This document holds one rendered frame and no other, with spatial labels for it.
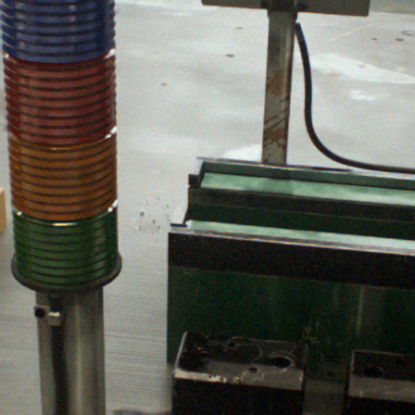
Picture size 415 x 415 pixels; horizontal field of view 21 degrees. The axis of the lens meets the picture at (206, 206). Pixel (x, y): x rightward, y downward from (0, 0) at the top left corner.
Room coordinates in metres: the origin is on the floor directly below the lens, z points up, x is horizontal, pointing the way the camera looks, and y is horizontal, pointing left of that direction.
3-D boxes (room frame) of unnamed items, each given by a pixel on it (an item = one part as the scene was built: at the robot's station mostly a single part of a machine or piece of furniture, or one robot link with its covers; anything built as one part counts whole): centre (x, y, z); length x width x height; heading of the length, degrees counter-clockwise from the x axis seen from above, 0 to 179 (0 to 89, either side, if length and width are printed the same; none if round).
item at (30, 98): (0.57, 0.08, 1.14); 0.06 x 0.06 x 0.04
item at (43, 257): (0.57, 0.08, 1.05); 0.06 x 0.06 x 0.04
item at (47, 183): (0.57, 0.08, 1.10); 0.06 x 0.06 x 0.04
